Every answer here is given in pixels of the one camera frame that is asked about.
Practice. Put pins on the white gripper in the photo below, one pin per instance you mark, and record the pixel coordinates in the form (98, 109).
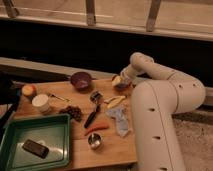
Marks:
(127, 74)

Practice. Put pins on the small metal cup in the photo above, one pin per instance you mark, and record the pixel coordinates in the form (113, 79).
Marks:
(94, 141)

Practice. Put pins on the red yellow apple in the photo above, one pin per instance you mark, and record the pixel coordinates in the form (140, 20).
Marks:
(29, 90)

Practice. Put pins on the bunch of dark grapes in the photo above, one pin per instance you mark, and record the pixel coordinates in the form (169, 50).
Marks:
(74, 112)

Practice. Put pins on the yellow sponge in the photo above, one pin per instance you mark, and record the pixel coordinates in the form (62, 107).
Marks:
(116, 81)

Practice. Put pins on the orange carrot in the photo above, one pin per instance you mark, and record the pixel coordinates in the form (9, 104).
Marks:
(95, 127)

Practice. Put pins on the black object at left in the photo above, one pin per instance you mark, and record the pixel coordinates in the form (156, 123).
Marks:
(9, 96)

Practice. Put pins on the wooden cutting board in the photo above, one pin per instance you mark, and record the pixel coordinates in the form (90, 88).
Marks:
(114, 149)

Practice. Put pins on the purple bowl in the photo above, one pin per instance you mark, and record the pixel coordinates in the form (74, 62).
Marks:
(81, 80)

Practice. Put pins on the dark brown rectangular block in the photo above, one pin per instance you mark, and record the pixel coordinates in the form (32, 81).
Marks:
(35, 148)

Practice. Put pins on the small metal spoon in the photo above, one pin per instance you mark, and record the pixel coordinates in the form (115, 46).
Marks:
(58, 97)

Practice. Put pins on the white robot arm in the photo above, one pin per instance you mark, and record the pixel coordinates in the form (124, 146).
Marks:
(153, 103)

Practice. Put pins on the white cup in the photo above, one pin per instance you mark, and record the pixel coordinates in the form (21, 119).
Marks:
(41, 102)

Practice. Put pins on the yellow banana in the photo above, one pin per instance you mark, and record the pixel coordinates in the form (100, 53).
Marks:
(114, 101)

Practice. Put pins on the green plastic tray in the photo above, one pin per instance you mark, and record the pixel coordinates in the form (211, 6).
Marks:
(52, 132)

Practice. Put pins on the red bowl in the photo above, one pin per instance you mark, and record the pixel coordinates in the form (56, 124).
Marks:
(123, 86)

